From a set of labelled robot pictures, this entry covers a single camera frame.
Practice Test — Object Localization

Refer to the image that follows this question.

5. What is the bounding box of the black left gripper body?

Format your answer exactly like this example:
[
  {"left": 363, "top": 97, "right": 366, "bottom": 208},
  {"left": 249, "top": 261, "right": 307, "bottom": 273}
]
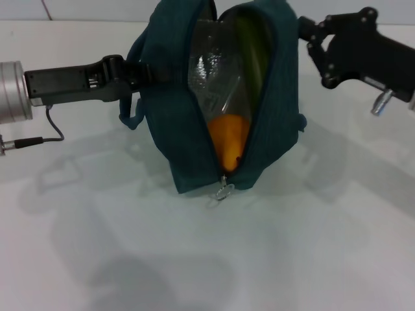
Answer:
[{"left": 24, "top": 54, "right": 143, "bottom": 104}]

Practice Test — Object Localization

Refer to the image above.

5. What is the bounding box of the yellow pear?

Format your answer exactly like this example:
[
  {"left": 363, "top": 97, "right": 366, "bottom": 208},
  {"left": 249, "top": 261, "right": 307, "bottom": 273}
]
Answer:
[{"left": 207, "top": 113, "right": 250, "bottom": 172}]

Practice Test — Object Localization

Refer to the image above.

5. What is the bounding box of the green cucumber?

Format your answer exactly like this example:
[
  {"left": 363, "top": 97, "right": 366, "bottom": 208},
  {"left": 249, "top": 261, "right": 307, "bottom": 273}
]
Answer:
[{"left": 235, "top": 11, "right": 273, "bottom": 98}]

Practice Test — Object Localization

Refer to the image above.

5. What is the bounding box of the silver connector plug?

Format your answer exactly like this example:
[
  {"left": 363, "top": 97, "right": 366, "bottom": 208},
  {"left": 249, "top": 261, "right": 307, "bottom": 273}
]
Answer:
[{"left": 371, "top": 89, "right": 394, "bottom": 117}]

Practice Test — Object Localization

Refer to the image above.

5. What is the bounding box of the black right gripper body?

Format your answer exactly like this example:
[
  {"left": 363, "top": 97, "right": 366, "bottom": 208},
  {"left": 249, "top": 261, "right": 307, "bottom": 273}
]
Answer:
[{"left": 326, "top": 8, "right": 415, "bottom": 102}]

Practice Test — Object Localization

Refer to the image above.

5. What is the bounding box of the grey cable with black plug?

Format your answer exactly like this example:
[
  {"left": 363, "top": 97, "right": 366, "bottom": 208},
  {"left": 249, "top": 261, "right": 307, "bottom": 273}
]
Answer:
[{"left": 5, "top": 105, "right": 65, "bottom": 150}]

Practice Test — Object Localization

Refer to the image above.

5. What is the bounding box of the dark teal insulated lunch bag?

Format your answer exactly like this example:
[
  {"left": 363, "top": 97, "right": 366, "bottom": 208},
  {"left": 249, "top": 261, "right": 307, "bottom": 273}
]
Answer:
[{"left": 118, "top": 0, "right": 307, "bottom": 211}]

